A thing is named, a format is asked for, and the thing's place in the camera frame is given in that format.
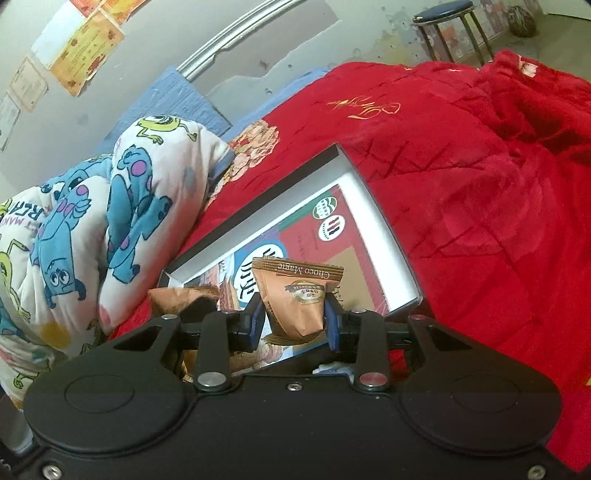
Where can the red blanket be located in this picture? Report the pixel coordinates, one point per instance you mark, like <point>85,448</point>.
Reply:
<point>485,207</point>

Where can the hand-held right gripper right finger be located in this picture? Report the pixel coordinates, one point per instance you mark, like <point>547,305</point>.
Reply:
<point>330,319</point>

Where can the small orange wall certificate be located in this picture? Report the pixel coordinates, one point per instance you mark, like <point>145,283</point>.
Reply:
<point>85,7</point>
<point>124,10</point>

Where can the large orange wall certificate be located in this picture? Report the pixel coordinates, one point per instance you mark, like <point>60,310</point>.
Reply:
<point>87,60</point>

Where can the blue headboard cushion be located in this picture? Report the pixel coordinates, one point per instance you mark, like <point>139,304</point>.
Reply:
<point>175,101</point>

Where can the brown snack packet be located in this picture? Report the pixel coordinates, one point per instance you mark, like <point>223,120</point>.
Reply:
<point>295,300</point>
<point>180,297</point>

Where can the printed book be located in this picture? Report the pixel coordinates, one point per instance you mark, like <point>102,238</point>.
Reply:
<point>351,258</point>

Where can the beige wall certificate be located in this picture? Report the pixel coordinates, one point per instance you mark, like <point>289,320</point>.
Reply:
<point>28,83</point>

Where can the patterned ball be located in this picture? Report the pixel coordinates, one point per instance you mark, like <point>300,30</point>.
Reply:
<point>521,21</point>

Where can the blue round stool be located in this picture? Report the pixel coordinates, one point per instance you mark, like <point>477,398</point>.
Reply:
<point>443,11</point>

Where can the white wall paper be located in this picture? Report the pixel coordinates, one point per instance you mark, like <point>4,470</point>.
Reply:
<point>46,44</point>

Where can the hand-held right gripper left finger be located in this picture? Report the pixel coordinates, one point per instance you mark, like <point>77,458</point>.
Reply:
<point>255,319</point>

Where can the white wall certificate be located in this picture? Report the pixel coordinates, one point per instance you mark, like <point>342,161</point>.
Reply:
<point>8,120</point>

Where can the shallow black box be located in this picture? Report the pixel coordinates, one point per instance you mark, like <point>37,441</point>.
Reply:
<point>374,230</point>

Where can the cartoon printed quilt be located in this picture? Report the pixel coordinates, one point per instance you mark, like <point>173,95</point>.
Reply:
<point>69,240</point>

